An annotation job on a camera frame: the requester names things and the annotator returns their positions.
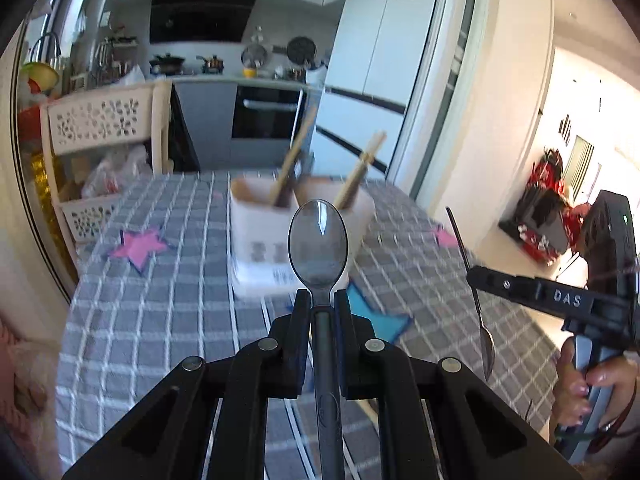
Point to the white refrigerator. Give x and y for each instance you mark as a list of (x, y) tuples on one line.
[(370, 70)]

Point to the black range hood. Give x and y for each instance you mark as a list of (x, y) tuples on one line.
[(200, 17)]

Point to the white plastic storage rack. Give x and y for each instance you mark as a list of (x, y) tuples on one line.
[(95, 120)]

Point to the white plastic utensil holder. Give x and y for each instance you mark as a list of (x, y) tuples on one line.
[(255, 230)]

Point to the black cooking pot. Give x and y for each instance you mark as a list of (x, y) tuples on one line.
[(212, 64)]

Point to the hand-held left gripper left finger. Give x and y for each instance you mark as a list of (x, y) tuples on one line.
[(300, 340)]

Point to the metal kitchen faucet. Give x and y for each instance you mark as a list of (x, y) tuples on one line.
[(45, 45)]

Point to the yellow plastic bowl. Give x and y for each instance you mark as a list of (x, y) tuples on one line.
[(40, 75)]

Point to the slim metal spoon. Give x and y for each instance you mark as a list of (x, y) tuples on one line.
[(487, 350)]

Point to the black wok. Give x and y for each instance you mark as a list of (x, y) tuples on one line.
[(167, 64)]

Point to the bamboo chopstick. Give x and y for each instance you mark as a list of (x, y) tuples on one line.
[(292, 160)]

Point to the clear plastic bag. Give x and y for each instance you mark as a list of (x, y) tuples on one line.
[(117, 170)]

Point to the round metal strainer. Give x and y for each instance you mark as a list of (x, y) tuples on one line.
[(255, 55)]

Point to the grey kitchen counter cabinet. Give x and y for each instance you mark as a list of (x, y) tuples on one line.
[(210, 120)]

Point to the black built-in oven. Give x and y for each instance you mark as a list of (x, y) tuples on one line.
[(265, 112)]

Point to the white plastic bag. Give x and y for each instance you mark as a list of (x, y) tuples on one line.
[(132, 75)]

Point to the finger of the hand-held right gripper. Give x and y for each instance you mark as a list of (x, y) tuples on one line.
[(500, 284)]

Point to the round black hanging pan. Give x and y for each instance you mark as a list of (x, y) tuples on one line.
[(301, 50)]

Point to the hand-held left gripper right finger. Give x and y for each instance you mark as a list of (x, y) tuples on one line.
[(345, 340)]

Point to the person's right hand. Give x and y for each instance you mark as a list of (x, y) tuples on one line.
[(565, 395)]

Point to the gold foil wrapping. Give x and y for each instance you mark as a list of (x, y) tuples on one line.
[(45, 195)]

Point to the red and black equipment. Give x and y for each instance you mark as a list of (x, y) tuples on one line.
[(545, 210)]

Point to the beige patterned chopstick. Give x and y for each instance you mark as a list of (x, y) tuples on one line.
[(370, 152), (357, 175)]

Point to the grey checked tablecloth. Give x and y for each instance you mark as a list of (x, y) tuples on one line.
[(165, 310)]

